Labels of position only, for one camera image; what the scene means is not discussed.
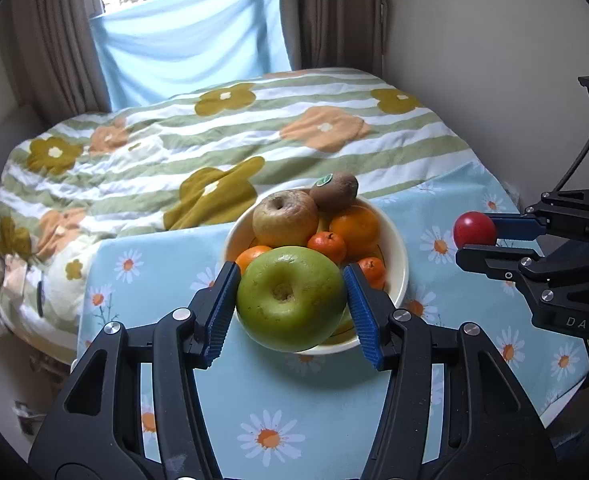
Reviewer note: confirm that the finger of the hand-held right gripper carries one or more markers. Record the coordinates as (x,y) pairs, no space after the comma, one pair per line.
(489,259)
(517,226)

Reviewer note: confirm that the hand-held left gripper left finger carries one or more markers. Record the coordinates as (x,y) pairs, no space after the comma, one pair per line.
(219,310)

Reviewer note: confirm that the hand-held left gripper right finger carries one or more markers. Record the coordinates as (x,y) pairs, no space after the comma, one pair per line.
(364,315)

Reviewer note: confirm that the red cherry tomato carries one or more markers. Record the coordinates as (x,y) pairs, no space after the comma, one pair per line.
(474,228)

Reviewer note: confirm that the small tangerine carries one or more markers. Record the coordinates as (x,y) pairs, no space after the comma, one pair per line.
(373,270)
(327,246)

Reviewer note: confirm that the cream bowl with yellow print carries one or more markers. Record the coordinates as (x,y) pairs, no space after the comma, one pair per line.
(394,260)

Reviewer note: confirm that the large orange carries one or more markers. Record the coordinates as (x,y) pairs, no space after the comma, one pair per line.
(252,256)

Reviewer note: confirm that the green apple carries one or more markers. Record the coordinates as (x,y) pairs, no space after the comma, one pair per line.
(289,300)

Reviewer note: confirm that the brown kiwi with green sticker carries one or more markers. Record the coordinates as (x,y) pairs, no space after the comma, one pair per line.
(334,191)

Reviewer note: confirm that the medium orange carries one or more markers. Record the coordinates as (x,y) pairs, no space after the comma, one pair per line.
(357,227)

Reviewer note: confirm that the wrinkled yellow-brown apple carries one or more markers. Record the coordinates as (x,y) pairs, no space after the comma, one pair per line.
(284,220)

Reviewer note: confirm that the blue daisy print tablecloth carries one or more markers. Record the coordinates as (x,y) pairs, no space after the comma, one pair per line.
(294,405)

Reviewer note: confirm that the striped floral blanket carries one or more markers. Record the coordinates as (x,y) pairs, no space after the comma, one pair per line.
(149,160)

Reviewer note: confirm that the black tag on blanket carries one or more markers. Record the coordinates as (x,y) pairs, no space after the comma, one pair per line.
(39,300)

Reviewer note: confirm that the small dark floor item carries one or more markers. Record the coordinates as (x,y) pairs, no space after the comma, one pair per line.
(26,411)

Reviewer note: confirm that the light blue window cloth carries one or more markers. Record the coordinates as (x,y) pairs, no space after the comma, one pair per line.
(189,45)

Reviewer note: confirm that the brown curtain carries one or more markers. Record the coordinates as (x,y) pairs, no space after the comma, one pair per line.
(59,35)
(334,10)

